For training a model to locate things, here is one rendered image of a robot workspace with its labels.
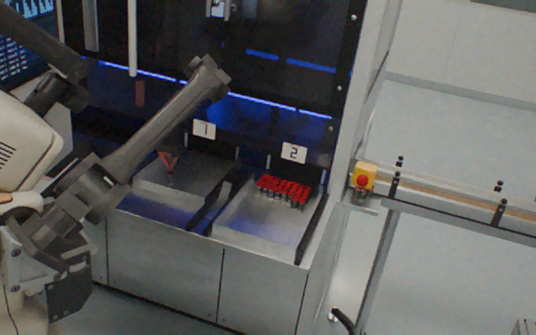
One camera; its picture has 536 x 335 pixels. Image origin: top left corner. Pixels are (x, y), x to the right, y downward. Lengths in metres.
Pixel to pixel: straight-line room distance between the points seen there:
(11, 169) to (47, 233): 0.15
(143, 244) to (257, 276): 0.52
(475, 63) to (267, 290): 4.72
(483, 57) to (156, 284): 4.88
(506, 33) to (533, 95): 0.81
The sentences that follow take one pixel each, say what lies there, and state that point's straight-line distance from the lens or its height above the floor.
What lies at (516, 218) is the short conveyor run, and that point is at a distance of 1.85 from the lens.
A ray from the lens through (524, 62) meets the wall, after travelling 6.31.
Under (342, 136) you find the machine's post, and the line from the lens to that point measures 1.60.
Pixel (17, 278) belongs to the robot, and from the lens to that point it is 0.96.
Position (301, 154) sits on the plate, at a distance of 1.66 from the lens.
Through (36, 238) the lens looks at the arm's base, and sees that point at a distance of 0.93.
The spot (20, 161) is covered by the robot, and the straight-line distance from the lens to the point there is 1.01.
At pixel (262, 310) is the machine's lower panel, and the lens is 2.12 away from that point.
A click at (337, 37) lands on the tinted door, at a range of 1.53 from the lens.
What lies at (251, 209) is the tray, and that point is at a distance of 1.58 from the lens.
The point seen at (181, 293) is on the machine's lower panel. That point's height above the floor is 0.20.
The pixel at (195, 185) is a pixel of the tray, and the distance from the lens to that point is 1.68.
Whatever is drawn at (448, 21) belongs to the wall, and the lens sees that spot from 6.14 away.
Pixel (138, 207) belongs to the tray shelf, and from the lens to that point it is 1.57.
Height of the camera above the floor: 1.77
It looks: 28 degrees down
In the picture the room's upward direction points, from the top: 9 degrees clockwise
